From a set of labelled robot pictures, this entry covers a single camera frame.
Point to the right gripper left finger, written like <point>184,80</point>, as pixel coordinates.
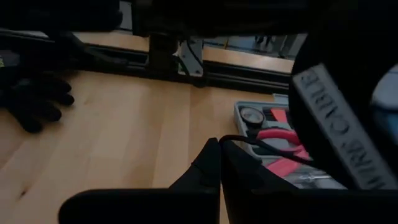
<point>155,207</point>

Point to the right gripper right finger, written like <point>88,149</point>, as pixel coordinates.
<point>280,207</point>

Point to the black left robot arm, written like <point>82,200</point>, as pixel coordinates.
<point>161,53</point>

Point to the steel hammer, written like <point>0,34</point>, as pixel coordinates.
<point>308,178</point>

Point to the grey plastic tool case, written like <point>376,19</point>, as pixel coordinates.
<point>253,151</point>

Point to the small red tool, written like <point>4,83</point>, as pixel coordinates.
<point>279,115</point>

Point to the black aluminium table frame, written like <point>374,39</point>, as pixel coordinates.
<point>248,77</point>

